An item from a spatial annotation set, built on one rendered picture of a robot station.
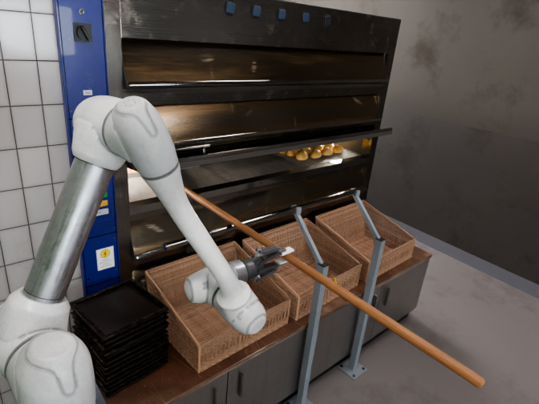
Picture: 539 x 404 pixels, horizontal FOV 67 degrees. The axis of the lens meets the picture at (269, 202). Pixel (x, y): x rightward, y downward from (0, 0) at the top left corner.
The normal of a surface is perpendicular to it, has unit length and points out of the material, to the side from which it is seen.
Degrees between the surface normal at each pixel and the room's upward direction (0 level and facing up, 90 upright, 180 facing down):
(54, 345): 6
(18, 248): 90
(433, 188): 90
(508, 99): 90
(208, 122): 70
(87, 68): 90
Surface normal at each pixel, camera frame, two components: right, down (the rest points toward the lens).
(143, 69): 0.65, 0.01
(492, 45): -0.77, 0.18
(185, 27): 0.65, 0.35
